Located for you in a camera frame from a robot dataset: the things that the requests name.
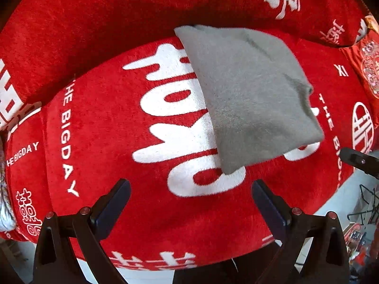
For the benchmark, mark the white patterned cloth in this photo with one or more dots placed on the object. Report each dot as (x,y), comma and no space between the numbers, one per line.
(5,201)

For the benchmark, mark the colourful packets pile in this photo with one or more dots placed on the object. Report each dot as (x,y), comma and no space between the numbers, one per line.
(355,241)

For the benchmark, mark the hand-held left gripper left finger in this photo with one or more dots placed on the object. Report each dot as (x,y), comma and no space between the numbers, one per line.
(114,205)

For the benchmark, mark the red printed sofa cover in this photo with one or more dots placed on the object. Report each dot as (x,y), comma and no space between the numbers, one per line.
(103,118)

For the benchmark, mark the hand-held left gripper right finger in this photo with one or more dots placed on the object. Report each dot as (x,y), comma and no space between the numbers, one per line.
(268,205)

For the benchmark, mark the grey knit sweater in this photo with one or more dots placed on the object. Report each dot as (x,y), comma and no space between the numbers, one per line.
(251,94)

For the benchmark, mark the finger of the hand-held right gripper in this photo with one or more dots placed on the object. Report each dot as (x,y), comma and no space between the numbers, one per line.
(359,161)

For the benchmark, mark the red patterned cushion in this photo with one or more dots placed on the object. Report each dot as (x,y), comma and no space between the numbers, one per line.
(365,62)

